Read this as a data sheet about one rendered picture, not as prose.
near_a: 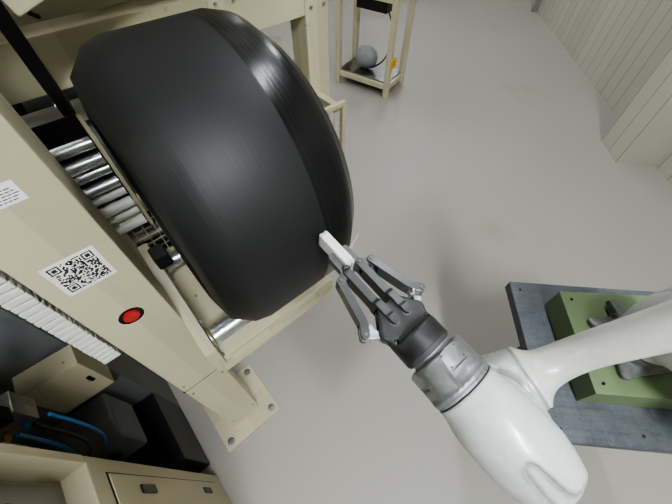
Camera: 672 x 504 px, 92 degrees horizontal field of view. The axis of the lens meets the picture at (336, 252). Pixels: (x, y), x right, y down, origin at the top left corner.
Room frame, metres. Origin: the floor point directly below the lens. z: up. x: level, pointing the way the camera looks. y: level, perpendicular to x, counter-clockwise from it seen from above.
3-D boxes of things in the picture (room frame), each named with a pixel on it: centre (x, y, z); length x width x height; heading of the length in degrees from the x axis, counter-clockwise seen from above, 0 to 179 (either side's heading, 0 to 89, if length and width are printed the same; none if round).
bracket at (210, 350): (0.40, 0.40, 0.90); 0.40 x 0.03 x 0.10; 41
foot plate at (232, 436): (0.33, 0.45, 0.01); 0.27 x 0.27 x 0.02; 41
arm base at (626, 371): (0.36, -0.85, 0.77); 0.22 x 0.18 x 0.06; 6
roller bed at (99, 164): (0.66, 0.68, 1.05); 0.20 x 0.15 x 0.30; 131
